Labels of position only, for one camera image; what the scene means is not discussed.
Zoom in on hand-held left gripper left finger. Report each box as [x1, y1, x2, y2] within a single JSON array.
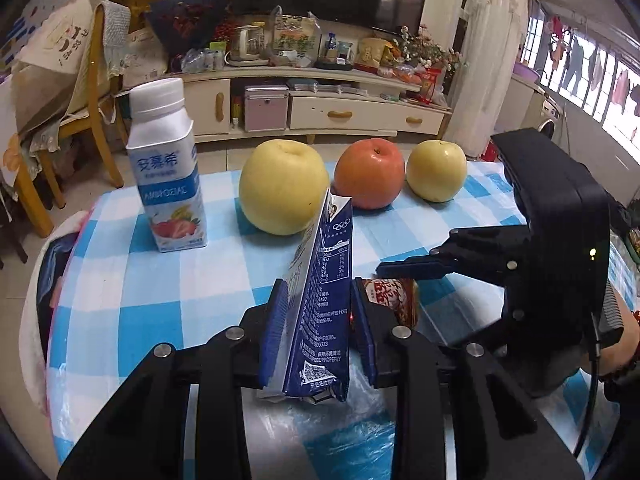
[[57, 280, 290, 480]]

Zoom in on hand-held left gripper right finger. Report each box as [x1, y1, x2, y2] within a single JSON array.
[[351, 277, 586, 480]]

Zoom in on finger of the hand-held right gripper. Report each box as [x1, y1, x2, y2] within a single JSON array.
[[434, 305, 526, 366], [376, 227, 532, 286]]

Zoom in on yellow red snack wrapper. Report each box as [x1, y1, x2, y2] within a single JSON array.
[[362, 277, 420, 329]]

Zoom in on blue milk carton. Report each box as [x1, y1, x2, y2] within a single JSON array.
[[257, 187, 355, 404]]

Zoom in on person's right hand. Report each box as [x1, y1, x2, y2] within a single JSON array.
[[597, 292, 640, 376]]

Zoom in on blue checked tablecloth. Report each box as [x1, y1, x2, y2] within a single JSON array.
[[47, 160, 626, 480]]

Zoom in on yellow apple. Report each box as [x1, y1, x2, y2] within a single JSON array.
[[406, 140, 469, 204], [239, 140, 331, 236]]

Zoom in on red apple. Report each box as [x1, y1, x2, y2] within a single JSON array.
[[333, 138, 406, 210]]

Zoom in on white washing machine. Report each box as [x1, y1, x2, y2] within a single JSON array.
[[525, 89, 564, 142]]

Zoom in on window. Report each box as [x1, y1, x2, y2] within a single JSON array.
[[525, 4, 640, 158]]

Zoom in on purple basin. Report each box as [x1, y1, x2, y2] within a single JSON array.
[[510, 62, 544, 84]]

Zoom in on cream television cabinet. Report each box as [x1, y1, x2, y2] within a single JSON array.
[[117, 62, 452, 144]]

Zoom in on row of hanging clothes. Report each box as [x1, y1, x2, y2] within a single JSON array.
[[545, 15, 640, 117]]

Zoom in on red snack bag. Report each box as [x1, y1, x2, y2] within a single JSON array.
[[417, 66, 447, 104]]

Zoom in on white yogurt bottle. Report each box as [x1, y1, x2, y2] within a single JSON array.
[[125, 77, 209, 254]]

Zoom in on white lace curtain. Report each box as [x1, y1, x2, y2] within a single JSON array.
[[442, 0, 532, 159]]

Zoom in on dried flower bunch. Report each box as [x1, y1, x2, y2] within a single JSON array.
[[395, 24, 462, 74]]

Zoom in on pink metal case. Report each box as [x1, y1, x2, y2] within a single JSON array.
[[244, 85, 290, 134]]

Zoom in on yellow gift bag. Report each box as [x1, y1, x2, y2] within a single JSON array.
[[355, 36, 394, 72]]

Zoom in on white navy cloth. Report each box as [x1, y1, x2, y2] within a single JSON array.
[[20, 209, 98, 413]]

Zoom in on clear plastic food bag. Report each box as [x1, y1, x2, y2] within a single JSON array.
[[270, 6, 322, 69]]

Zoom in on wooden chair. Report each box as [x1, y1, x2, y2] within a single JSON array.
[[30, 2, 132, 238]]

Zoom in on pack of water bottles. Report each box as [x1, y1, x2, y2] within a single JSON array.
[[180, 48, 227, 74]]

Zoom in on white electric kettle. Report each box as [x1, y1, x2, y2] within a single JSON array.
[[227, 25, 269, 67]]

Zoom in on white sack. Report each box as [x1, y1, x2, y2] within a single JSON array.
[[122, 27, 169, 89]]

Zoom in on dark blue flower bouquet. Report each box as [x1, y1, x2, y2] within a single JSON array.
[[145, 0, 232, 62]]

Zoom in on beige canvas bag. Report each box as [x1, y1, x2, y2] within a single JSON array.
[[10, 0, 102, 137]]

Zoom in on black cable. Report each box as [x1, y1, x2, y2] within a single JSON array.
[[572, 312, 604, 461]]

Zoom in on wall poster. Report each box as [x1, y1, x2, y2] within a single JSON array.
[[0, 0, 56, 68]]

